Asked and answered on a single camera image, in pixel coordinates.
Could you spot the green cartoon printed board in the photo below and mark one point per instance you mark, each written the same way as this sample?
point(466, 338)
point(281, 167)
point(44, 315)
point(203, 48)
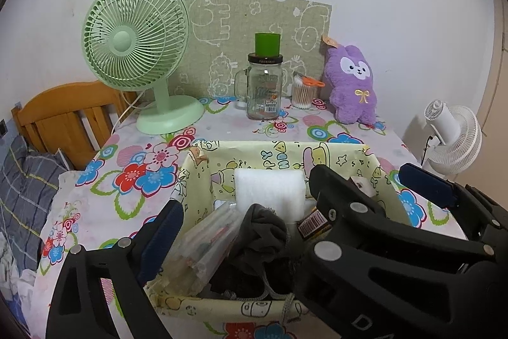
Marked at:
point(238, 25)

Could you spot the brown packet with barcode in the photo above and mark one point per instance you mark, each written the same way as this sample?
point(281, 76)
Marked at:
point(313, 224)

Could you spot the beige wooden door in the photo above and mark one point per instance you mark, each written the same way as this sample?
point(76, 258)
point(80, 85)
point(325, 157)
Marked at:
point(496, 65)

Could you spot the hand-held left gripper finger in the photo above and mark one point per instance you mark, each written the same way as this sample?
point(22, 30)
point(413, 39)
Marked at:
point(160, 243)

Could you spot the green desk fan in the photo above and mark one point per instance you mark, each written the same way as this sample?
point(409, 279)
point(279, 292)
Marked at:
point(123, 41)

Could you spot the glass jar mug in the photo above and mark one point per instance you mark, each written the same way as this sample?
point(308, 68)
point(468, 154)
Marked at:
point(264, 92)

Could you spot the clear plastic bag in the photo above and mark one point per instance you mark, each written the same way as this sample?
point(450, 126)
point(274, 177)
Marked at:
point(202, 247)

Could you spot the dark grey sock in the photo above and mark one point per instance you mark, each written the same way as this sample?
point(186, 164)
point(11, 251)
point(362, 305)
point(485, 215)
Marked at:
point(262, 235)

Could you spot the white clip fan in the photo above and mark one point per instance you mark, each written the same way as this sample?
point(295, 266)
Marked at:
point(456, 140)

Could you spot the floral tablecloth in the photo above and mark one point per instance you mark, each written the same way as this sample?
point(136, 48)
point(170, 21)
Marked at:
point(139, 164)

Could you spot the green plastic cup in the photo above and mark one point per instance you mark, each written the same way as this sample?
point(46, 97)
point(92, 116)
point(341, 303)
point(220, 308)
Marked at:
point(266, 44)

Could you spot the white bed sheet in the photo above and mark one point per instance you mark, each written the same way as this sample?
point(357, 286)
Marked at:
point(20, 279)

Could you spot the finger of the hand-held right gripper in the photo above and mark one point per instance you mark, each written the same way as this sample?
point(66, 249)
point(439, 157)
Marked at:
point(337, 196)
point(426, 184)

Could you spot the white foam sponge block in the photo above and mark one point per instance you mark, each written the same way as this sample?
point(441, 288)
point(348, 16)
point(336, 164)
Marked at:
point(270, 192)

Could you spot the wooden bed headboard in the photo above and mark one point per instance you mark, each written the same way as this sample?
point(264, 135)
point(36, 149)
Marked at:
point(59, 112)

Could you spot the small white box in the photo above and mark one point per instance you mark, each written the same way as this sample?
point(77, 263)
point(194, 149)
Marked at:
point(365, 188)

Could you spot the cotton swab container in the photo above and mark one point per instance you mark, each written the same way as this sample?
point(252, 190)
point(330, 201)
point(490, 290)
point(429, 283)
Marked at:
point(302, 94)

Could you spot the black plastic bag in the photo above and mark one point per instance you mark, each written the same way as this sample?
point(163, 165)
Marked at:
point(238, 281)

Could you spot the yellow printed storage basket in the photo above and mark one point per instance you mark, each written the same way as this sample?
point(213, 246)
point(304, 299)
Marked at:
point(254, 156)

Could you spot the purple plush bunny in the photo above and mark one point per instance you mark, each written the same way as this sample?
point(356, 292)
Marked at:
point(353, 92)

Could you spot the blue plaid pillow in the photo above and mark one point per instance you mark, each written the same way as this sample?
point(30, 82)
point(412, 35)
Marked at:
point(27, 184)

